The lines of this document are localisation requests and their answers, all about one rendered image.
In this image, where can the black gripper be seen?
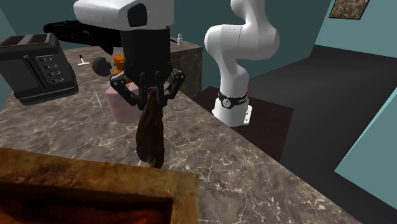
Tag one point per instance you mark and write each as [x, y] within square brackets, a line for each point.
[145, 52]

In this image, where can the dark brown elongated object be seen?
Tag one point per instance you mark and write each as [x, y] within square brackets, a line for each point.
[151, 133]

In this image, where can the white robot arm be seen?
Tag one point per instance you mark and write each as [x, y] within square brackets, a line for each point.
[238, 40]

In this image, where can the pink block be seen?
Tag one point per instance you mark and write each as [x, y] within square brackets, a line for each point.
[124, 107]

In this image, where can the orange figure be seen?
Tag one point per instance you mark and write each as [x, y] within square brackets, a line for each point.
[118, 63]

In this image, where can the dark grey round object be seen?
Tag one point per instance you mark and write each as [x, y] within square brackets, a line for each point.
[100, 65]

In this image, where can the small white bottle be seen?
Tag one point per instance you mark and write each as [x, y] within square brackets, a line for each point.
[180, 40]

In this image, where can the small white and black tool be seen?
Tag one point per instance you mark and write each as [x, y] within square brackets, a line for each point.
[83, 61]

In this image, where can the brown wooden box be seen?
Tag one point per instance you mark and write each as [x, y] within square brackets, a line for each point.
[93, 176]

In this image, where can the black toaster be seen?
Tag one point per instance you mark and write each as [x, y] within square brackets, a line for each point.
[34, 68]

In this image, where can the dark robot stand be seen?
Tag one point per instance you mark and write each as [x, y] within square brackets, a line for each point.
[266, 124]

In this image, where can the framed wall picture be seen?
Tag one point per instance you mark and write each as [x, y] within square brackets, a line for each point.
[349, 8]

